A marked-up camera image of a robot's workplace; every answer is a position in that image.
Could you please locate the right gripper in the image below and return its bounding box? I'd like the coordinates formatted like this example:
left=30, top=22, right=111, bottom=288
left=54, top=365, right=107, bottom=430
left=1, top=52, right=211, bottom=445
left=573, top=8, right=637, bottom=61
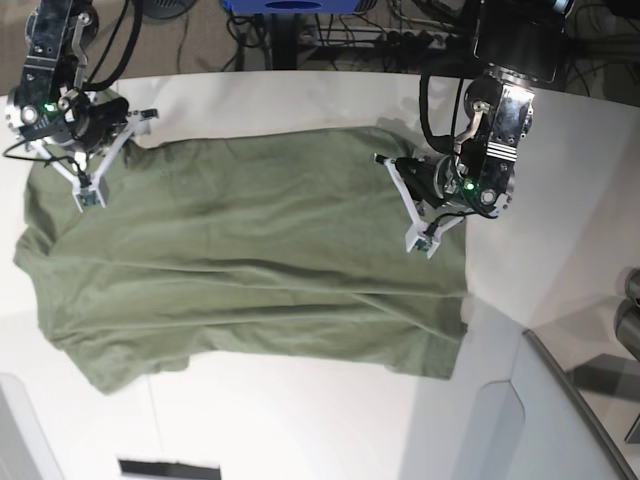
left=29, top=97, right=159, bottom=193

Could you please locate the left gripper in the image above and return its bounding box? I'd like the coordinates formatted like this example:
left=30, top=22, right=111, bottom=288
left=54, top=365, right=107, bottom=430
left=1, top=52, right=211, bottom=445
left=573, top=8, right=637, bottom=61
left=373, top=153, right=468, bottom=240

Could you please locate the green t-shirt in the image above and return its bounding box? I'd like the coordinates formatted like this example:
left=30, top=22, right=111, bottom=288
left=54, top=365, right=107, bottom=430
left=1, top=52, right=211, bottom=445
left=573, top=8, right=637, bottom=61
left=14, top=127, right=467, bottom=394

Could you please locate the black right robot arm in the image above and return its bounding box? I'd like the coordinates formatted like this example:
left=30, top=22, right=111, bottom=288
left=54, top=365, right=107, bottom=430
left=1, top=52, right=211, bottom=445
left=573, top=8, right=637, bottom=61
left=5, top=1, right=158, bottom=206

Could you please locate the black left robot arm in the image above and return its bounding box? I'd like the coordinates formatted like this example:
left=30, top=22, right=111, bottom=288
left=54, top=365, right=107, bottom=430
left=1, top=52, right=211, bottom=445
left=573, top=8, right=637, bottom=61
left=374, top=1, right=573, bottom=254

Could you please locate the black round fan base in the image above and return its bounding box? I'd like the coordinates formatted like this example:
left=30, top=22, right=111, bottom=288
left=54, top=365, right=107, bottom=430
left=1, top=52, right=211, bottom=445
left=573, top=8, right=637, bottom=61
left=142, top=0, right=196, bottom=20

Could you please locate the blue box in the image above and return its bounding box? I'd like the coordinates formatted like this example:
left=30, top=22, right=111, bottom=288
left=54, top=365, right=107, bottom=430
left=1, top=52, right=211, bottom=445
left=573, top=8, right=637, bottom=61
left=222, top=0, right=359, bottom=15

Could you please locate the grey metal cylinder stand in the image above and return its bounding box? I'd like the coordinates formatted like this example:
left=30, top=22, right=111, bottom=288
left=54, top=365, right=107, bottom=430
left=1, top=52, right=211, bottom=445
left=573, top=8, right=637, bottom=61
left=614, top=268, right=639, bottom=360

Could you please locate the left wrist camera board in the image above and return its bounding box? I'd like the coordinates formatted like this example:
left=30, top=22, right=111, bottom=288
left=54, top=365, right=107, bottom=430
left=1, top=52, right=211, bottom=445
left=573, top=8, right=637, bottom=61
left=405, top=230, right=441, bottom=259

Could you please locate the power strip with cables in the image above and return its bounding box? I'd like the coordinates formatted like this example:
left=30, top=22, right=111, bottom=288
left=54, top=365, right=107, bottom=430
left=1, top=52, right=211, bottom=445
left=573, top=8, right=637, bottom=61
left=298, top=1, right=464, bottom=48

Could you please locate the black table leg post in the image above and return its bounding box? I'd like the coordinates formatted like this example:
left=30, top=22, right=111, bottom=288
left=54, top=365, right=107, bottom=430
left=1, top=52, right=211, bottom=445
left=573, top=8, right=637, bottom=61
left=268, top=14, right=303, bottom=71

